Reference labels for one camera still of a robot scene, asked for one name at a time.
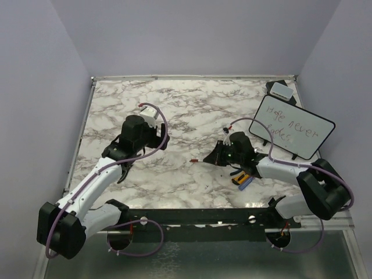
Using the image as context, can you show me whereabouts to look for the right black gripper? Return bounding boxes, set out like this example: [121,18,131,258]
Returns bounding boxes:
[204,140,244,166]

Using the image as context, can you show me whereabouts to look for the white red marker pen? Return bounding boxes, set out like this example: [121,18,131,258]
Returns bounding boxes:
[189,159,204,163]

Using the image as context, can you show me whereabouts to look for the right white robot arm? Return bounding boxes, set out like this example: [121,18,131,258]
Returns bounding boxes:
[203,132,352,227]

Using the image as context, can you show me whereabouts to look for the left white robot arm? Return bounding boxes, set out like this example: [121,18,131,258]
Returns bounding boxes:
[37,115,169,259]

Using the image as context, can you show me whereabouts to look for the black framed whiteboard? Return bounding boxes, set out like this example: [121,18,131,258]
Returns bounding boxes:
[249,95,336,160]

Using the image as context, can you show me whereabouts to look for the yellow utility knife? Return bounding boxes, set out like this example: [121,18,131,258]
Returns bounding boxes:
[231,173,250,186]

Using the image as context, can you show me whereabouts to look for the red blue screwdriver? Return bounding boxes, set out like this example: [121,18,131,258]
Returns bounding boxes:
[238,177,255,191]

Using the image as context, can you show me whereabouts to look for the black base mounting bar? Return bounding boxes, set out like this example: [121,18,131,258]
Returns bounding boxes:
[94,197,300,244]

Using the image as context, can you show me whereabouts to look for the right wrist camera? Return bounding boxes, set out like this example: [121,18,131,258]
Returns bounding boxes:
[223,125,234,146]

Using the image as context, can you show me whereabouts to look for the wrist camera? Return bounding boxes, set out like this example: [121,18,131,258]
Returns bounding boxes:
[223,125,234,146]
[139,106,159,128]

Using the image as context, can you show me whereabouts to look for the blue handled pliers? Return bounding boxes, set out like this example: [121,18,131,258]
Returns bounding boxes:
[230,169,246,176]

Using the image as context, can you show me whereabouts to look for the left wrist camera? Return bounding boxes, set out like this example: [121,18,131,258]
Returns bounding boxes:
[139,106,159,128]

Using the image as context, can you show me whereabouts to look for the white network switch box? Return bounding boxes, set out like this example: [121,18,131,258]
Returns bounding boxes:
[269,82,294,101]

